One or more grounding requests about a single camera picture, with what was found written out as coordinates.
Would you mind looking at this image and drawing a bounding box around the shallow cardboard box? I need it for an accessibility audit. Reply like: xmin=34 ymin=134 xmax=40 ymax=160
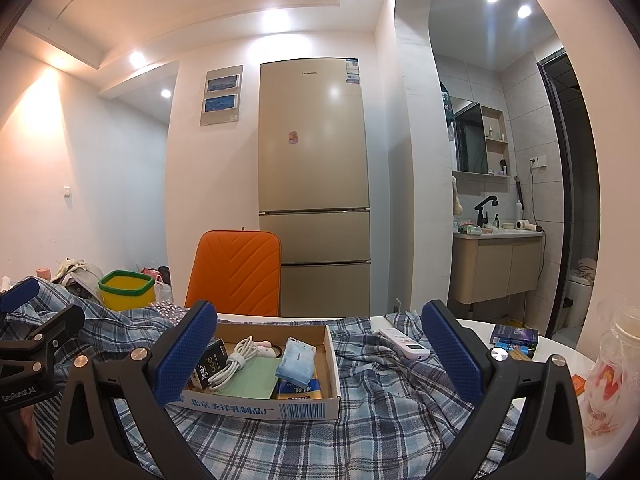
xmin=177 ymin=322 xmax=343 ymax=421

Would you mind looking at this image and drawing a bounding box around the bathroom mirror cabinet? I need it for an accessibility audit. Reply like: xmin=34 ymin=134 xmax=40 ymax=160
xmin=452 ymin=101 xmax=512 ymax=178

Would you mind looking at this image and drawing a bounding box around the black faucet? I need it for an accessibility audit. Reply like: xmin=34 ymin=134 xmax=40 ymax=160
xmin=474 ymin=195 xmax=500 ymax=228

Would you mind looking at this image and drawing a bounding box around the beige vanity cabinet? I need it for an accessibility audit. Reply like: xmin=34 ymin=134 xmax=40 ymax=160
xmin=447 ymin=230 xmax=545 ymax=306

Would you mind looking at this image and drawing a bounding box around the yellow bin with green rim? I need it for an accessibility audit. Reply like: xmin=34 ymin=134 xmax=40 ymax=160
xmin=98 ymin=270 xmax=155 ymax=312

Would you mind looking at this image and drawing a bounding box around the blue plaid shirt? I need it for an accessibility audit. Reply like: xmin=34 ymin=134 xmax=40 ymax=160
xmin=0 ymin=277 xmax=523 ymax=480

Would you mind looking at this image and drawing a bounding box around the grey wall panel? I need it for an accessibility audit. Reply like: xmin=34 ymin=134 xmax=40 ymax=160
xmin=200 ymin=64 xmax=244 ymax=127

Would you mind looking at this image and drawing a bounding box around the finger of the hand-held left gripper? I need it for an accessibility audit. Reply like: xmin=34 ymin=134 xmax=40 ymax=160
xmin=0 ymin=276 xmax=41 ymax=313
xmin=0 ymin=304 xmax=86 ymax=378

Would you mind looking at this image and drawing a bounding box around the small black box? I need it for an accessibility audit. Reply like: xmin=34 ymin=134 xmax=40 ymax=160
xmin=192 ymin=337 xmax=226 ymax=391

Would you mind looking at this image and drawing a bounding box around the person's left hand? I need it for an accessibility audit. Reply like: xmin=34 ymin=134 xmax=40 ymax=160
xmin=17 ymin=404 xmax=43 ymax=461

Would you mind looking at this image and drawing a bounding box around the grey cloth pile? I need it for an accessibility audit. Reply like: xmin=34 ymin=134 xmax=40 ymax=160
xmin=50 ymin=259 xmax=103 ymax=301

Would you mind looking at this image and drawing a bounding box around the black door frame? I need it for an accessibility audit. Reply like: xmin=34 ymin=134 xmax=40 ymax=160
xmin=536 ymin=47 xmax=576 ymax=341

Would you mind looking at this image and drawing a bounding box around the gold blue snack packet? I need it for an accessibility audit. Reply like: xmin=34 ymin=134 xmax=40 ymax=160
xmin=275 ymin=379 xmax=321 ymax=401

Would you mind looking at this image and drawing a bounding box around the white toilet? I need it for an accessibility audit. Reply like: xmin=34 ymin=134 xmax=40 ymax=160
xmin=567 ymin=259 xmax=598 ymax=328

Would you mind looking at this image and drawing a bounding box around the light blue tissue packet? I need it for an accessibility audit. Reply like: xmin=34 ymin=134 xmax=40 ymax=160
xmin=276 ymin=337 xmax=317 ymax=388

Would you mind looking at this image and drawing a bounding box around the orange padded chair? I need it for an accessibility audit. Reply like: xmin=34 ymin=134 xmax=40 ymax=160
xmin=184 ymin=230 xmax=282 ymax=318

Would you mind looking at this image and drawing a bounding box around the green notebook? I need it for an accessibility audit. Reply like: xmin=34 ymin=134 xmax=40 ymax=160
xmin=215 ymin=357 xmax=286 ymax=401

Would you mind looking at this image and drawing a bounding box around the dark blue box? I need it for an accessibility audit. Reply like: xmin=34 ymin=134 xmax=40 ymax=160
xmin=490 ymin=324 xmax=540 ymax=348

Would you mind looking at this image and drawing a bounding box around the white remote control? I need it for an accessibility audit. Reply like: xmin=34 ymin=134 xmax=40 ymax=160
xmin=378 ymin=327 xmax=432 ymax=361

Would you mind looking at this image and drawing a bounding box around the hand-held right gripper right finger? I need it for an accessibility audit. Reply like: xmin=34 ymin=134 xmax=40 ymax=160
xmin=420 ymin=299 xmax=587 ymax=480

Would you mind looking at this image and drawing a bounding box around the shiny studded sheet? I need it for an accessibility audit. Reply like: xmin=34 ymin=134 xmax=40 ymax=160
xmin=150 ymin=302 xmax=188 ymax=321

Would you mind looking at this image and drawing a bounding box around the green hanging towel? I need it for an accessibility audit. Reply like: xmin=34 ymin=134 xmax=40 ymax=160
xmin=440 ymin=82 xmax=455 ymax=141

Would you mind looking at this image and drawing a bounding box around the beige three-door fridge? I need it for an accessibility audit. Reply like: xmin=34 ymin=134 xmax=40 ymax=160
xmin=257 ymin=57 xmax=373 ymax=318

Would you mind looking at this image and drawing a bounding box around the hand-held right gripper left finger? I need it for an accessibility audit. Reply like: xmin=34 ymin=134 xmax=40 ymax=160
xmin=54 ymin=297 xmax=236 ymax=480

